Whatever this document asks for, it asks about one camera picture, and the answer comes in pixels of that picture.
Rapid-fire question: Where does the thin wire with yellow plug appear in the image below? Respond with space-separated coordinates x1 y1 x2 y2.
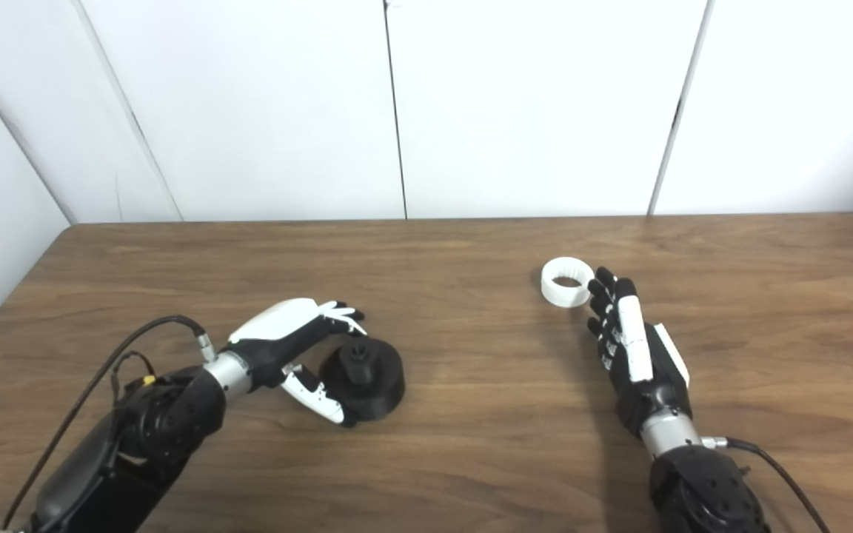
110 351 158 406

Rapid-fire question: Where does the round black plastic part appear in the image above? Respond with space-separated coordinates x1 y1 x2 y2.
319 338 406 423

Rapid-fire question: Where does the black and white right hand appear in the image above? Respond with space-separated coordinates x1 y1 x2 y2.
586 267 692 438

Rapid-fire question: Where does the black and white left hand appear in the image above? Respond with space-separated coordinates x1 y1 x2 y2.
228 298 367 429

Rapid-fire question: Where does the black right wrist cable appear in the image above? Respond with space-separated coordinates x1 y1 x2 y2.
702 437 834 533

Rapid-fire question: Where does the white toothed plastic ring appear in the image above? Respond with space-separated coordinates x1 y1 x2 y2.
541 257 595 308

